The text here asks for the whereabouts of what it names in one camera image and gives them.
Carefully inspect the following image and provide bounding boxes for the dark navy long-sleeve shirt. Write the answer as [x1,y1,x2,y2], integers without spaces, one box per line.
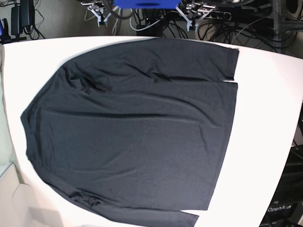
[21,38,239,227]

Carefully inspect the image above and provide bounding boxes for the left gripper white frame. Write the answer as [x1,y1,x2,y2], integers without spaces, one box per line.
[175,2,208,32]

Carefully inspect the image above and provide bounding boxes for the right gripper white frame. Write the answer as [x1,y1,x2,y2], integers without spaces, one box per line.
[86,2,112,27]

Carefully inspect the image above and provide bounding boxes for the black power adapter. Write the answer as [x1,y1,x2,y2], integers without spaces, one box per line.
[11,0,35,40]

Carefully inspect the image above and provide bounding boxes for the black OpenArm equipment case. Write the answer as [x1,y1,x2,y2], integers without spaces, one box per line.
[260,145,303,227]

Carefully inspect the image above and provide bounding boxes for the black power strip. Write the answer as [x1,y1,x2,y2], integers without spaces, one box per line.
[205,11,232,21]

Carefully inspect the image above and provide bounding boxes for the blue plastic box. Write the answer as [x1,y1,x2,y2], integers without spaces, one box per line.
[114,0,180,9]

